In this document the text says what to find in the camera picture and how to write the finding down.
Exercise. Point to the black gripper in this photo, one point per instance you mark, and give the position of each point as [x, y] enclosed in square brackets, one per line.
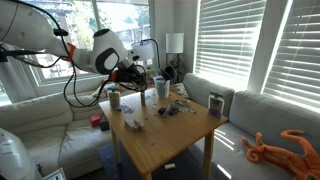
[131, 76]

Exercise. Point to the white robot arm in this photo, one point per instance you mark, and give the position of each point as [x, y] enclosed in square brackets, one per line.
[26, 30]

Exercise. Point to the white block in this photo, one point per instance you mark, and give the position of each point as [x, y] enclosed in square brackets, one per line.
[170, 166]

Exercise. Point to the clear plastic cup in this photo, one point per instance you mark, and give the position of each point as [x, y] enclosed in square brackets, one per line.
[162, 88]

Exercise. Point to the purple blue sticker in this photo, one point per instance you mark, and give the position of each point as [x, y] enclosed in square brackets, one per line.
[126, 108]

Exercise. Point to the small black toy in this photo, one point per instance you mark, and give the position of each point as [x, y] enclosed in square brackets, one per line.
[162, 111]

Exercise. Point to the black gooseneck lamp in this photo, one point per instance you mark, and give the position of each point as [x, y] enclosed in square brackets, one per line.
[169, 71]

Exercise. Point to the patterned colourful cloth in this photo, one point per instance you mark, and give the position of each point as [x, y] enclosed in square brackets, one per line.
[180, 89]

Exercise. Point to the blue toy car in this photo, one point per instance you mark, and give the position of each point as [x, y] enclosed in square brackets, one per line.
[173, 111]

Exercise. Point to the sunglasses sticker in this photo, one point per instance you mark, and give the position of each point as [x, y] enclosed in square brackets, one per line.
[181, 101]

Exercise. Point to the green house plant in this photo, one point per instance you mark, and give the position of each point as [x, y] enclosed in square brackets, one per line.
[179, 66]

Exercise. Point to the dark blue box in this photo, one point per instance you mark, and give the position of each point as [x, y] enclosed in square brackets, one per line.
[104, 125]

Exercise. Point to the red box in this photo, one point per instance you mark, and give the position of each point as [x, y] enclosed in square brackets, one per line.
[95, 120]

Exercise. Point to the red white cartoon sticker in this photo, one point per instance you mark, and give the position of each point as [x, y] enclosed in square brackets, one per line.
[191, 110]

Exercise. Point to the white shade floor lamp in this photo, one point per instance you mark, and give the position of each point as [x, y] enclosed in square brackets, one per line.
[175, 42]

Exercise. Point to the wooden table leg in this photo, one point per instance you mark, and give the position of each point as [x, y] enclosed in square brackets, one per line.
[208, 155]
[115, 146]
[147, 176]

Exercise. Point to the white purple product package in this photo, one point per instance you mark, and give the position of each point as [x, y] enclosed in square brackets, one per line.
[215, 104]

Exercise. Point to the white window blind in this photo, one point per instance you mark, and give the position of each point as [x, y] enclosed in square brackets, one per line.
[230, 40]
[296, 50]

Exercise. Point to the white framed tablet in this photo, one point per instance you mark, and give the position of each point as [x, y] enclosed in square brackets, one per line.
[55, 175]

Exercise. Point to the grey fabric couch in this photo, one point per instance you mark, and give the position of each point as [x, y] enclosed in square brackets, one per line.
[260, 113]

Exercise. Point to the black rod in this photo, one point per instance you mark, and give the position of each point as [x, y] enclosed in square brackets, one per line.
[20, 53]

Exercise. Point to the white rounded plastic housing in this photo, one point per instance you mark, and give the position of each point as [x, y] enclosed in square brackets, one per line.
[13, 156]

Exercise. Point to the orange octopus plush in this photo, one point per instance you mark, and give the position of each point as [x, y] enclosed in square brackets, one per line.
[290, 158]

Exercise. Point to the orange wrist mount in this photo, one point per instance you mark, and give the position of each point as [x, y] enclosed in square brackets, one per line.
[113, 76]

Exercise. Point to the window with white frame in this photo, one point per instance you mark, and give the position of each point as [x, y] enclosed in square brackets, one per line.
[133, 20]

